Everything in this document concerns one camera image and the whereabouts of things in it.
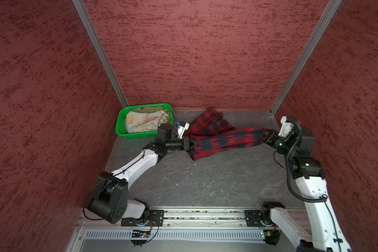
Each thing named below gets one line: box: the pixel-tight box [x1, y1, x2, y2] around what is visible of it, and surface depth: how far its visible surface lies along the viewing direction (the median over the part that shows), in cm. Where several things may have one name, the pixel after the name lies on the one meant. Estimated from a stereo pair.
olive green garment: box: [130, 106, 168, 113], surface depth 115 cm
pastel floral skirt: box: [125, 110, 169, 134], surface depth 109 cm
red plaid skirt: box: [184, 107, 266, 161], surface depth 79 cm
